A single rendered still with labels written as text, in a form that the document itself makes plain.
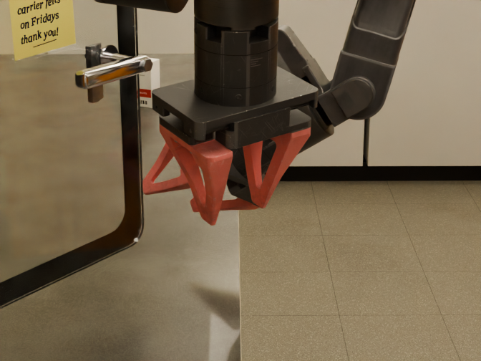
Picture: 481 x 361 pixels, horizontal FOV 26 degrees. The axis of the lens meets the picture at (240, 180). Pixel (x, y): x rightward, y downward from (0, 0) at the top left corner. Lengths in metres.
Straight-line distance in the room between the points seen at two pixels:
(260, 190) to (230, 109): 0.10
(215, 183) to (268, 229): 3.02
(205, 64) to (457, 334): 2.44
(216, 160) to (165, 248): 0.55
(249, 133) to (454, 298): 2.62
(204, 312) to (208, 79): 0.43
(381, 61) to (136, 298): 0.36
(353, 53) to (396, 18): 0.05
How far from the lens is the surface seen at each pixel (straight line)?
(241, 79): 0.70
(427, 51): 4.07
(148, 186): 1.13
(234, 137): 0.70
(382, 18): 1.05
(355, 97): 1.05
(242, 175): 1.12
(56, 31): 0.98
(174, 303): 1.11
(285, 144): 0.74
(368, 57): 1.06
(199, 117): 0.69
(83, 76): 0.95
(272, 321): 3.09
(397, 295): 3.28
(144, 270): 1.18
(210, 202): 0.74
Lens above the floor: 1.44
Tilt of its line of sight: 20 degrees down
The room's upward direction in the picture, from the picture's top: straight up
